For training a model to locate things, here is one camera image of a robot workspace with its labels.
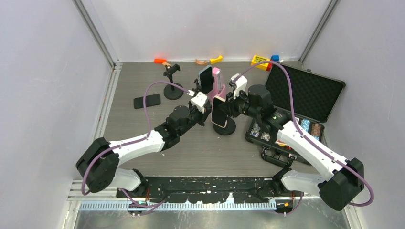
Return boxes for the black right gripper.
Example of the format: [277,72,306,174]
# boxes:
[222,86,261,118]

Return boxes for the smartphone with cream case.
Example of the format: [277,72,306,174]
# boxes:
[211,95,228,128]

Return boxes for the black phone stand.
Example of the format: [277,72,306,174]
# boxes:
[213,117,236,136]
[190,79,207,103]
[163,64,184,100]

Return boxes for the smartphone with clear case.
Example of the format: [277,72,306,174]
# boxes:
[198,65,213,94]

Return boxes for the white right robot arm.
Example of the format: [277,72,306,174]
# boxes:
[220,83,369,210]

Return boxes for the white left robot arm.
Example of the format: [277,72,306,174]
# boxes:
[75,102,212,198]

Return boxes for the pink wedge stand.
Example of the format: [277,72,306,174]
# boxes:
[207,67,226,103]

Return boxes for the red toy brick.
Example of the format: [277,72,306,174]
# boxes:
[266,63,273,72]

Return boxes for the black smartphone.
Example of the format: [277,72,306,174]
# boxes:
[133,94,161,109]

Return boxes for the yellow toy brick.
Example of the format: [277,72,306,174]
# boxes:
[251,55,270,71]

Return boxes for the yellow arch block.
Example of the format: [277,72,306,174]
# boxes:
[209,55,223,64]

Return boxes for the tan arch block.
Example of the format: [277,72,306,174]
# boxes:
[194,59,208,66]

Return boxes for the blue toy brick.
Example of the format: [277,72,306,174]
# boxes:
[271,55,280,61]

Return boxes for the orange wooden block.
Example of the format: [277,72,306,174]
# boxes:
[153,58,167,64]

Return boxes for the black foam-lined case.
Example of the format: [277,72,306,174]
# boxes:
[245,64,346,167]

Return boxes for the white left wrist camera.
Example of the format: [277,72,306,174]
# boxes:
[190,92,209,114]

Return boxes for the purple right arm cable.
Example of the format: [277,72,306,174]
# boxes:
[232,61,375,217]

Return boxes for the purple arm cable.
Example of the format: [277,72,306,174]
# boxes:
[232,61,375,217]
[81,80,195,216]

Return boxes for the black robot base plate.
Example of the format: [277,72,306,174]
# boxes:
[116,177,301,204]

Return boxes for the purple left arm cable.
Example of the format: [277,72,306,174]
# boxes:
[81,80,195,216]

